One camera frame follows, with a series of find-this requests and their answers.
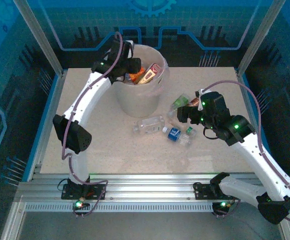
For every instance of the aluminium frame rail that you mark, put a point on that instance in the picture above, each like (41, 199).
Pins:
(147, 187)

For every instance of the blue label bottle white cap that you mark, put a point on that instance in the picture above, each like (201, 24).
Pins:
(174, 134)

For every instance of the aluminium frame post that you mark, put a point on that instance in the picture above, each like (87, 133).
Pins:
(38, 37)
(258, 37)

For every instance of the white plastic bin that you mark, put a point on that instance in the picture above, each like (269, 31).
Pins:
(137, 102)

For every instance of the controller board green light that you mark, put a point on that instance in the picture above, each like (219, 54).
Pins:
(79, 204)
(222, 204)

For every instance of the large clear plastic bottle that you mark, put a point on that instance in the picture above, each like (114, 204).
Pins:
(150, 124)

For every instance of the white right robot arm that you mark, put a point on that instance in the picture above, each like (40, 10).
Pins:
(255, 157)

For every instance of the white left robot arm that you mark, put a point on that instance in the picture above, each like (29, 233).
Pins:
(85, 100)

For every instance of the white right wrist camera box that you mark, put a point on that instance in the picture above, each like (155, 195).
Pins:
(200, 107)

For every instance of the large green label clear bottle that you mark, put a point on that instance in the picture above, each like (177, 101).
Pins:
(180, 101)

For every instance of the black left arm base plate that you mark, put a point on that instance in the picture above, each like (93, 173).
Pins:
(97, 191)

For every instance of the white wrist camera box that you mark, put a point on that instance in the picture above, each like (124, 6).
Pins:
(200, 107)
(128, 48)

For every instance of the crushed copper coffee bottle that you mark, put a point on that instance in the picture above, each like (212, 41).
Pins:
(193, 102)

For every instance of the red gold label tea bottle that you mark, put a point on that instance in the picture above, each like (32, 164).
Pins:
(151, 73)

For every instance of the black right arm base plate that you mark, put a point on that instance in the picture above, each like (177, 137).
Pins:
(202, 191)

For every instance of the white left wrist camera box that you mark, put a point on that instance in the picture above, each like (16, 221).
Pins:
(128, 48)

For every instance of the right controller board green light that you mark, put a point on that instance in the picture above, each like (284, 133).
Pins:
(222, 204)

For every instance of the blue table edge strip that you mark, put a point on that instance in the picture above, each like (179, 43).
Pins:
(45, 112)
(243, 77)

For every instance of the left controller board green light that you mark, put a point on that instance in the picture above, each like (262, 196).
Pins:
(79, 204)

